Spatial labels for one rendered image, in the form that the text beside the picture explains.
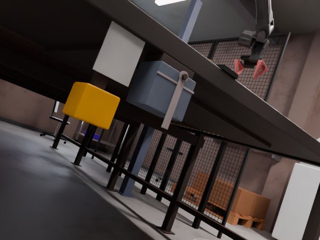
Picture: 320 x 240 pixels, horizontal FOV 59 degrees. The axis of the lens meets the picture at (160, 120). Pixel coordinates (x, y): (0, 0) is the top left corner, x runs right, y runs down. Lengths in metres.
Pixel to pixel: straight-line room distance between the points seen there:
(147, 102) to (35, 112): 6.06
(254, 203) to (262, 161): 1.00
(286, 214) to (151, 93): 3.50
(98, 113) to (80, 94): 0.06
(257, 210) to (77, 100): 4.13
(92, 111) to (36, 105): 6.07
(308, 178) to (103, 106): 3.56
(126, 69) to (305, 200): 3.51
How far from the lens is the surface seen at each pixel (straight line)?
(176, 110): 0.77
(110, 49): 0.68
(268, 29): 1.34
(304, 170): 4.06
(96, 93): 0.64
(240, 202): 4.17
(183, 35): 3.43
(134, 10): 0.71
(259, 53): 1.36
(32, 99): 6.66
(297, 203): 4.03
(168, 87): 0.74
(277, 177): 4.92
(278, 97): 5.47
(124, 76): 0.70
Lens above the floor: 0.63
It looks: 5 degrees up
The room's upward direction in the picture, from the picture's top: 21 degrees clockwise
